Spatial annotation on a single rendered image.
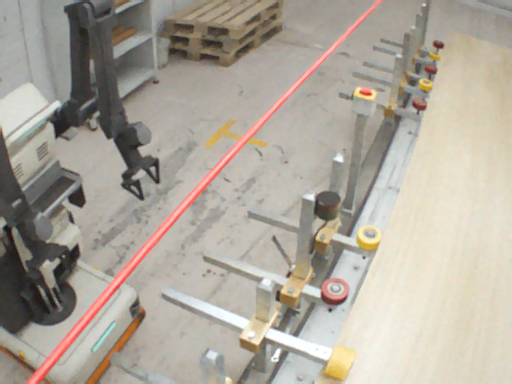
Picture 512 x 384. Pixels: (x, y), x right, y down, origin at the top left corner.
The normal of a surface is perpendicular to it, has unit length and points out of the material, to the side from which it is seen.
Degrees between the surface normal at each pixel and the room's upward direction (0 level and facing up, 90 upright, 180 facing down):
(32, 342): 0
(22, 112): 42
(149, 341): 0
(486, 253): 0
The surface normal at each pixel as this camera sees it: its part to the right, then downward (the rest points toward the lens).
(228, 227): 0.01, -0.77
